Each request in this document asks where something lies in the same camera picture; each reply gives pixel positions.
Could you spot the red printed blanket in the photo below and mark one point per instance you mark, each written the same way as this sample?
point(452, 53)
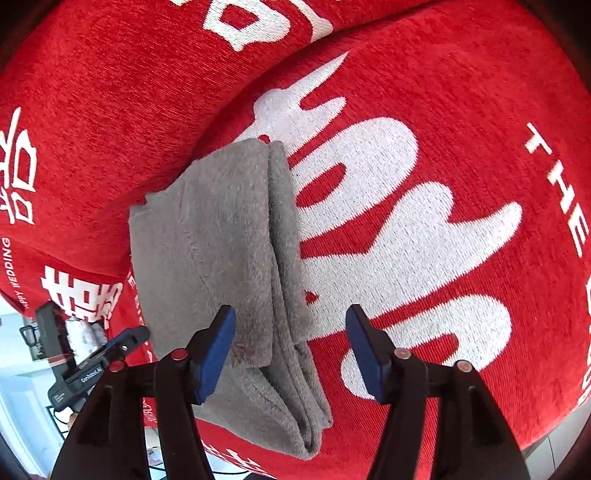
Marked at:
point(438, 161)

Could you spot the white floral cloth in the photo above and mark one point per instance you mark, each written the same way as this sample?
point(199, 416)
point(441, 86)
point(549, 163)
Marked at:
point(87, 339)

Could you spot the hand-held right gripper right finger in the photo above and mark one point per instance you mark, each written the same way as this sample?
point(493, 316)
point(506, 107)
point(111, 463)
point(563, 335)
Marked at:
point(369, 355)

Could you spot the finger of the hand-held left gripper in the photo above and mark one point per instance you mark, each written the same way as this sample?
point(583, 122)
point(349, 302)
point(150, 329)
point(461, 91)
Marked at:
point(127, 341)

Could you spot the grey knit garment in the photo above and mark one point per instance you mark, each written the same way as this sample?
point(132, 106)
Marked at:
point(221, 240)

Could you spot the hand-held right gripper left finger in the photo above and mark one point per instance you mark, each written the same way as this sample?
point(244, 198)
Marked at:
point(214, 355)

